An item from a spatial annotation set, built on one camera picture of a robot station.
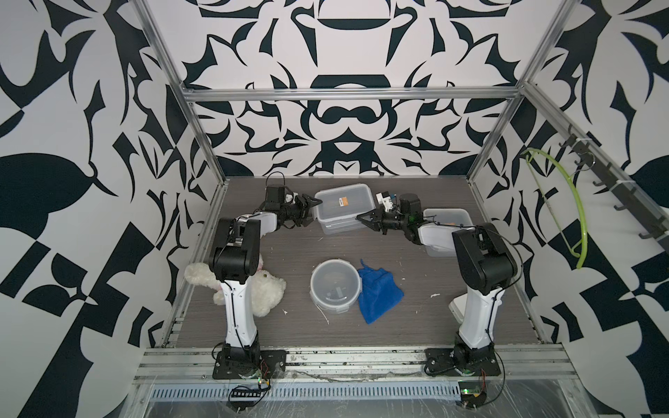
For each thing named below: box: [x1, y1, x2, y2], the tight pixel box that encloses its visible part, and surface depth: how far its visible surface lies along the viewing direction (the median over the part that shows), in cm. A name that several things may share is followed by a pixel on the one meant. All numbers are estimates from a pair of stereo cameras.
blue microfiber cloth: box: [357, 258, 405, 325], surface depth 87 cm
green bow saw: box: [520, 148, 590, 270], surface depth 74 cm
